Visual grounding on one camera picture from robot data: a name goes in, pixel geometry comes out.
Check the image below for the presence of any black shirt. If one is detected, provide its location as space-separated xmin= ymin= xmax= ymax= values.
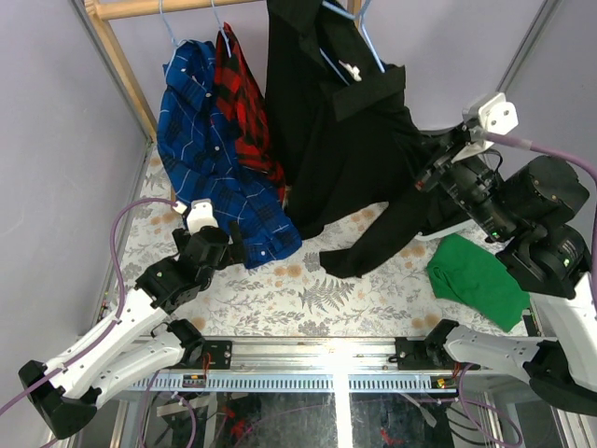
xmin=264 ymin=0 xmax=467 ymax=280

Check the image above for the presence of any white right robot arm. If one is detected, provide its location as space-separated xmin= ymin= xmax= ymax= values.
xmin=416 ymin=125 xmax=596 ymax=416

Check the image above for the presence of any green cloth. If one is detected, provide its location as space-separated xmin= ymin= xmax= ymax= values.
xmin=426 ymin=234 xmax=530 ymax=332

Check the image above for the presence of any blue plaid shirt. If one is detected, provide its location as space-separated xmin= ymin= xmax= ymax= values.
xmin=157 ymin=40 xmax=302 ymax=269

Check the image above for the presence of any red shirt wire hanger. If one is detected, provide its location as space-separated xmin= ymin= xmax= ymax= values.
xmin=210 ymin=0 xmax=232 ymax=59

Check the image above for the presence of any wooden clothes rack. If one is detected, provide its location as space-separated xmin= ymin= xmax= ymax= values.
xmin=82 ymin=0 xmax=364 ymax=141

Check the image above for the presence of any blue shirt wire hanger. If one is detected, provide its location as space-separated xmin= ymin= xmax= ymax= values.
xmin=158 ymin=0 xmax=186 ymax=49

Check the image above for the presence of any white plastic basket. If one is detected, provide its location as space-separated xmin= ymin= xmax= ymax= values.
xmin=414 ymin=219 xmax=474 ymax=242

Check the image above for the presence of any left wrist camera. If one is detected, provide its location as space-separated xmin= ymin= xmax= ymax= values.
xmin=174 ymin=199 xmax=218 ymax=234

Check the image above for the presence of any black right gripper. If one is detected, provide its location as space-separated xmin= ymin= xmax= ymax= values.
xmin=392 ymin=119 xmax=520 ymax=241

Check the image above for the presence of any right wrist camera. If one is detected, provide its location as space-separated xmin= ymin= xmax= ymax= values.
xmin=463 ymin=92 xmax=519 ymax=157

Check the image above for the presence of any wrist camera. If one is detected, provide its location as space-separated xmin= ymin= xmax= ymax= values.
xmin=174 ymin=199 xmax=218 ymax=234
xmin=463 ymin=92 xmax=519 ymax=157

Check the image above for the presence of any aluminium mounting rail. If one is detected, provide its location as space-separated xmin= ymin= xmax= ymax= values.
xmin=152 ymin=337 xmax=457 ymax=395

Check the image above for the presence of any red plaid shirt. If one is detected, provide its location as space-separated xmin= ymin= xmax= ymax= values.
xmin=215 ymin=23 xmax=286 ymax=202

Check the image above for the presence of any black shirt wire hanger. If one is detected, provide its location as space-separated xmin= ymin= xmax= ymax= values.
xmin=315 ymin=1 xmax=386 ymax=87

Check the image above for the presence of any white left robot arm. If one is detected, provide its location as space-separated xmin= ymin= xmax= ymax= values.
xmin=19 ymin=222 xmax=246 ymax=441

